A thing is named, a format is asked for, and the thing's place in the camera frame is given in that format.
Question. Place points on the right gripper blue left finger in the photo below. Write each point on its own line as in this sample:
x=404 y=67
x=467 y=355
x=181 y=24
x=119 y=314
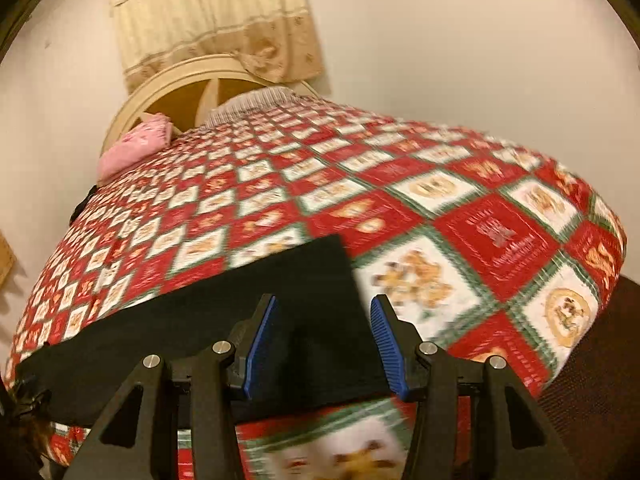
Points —
x=248 y=340

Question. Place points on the beige curtain behind headboard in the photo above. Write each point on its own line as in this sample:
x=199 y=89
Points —
x=273 y=39

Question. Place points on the black object beside bed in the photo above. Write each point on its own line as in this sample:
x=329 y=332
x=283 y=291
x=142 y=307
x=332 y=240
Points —
x=82 y=205

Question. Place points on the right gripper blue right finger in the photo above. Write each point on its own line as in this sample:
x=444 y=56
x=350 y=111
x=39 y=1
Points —
x=397 y=342

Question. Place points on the pink folded blanket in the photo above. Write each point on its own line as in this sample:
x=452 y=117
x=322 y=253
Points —
x=147 y=138

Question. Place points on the beige curtain on side wall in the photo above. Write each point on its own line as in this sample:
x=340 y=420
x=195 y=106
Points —
x=7 y=259

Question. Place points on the black pants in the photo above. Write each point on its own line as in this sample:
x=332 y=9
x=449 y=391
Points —
x=323 y=352

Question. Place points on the cream wooden headboard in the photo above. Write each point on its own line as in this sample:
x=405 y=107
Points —
x=185 y=92

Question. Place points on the striped pillow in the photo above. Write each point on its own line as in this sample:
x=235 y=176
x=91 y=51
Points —
x=249 y=102

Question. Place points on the dark maroon bed base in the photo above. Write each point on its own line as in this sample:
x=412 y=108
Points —
x=594 y=402

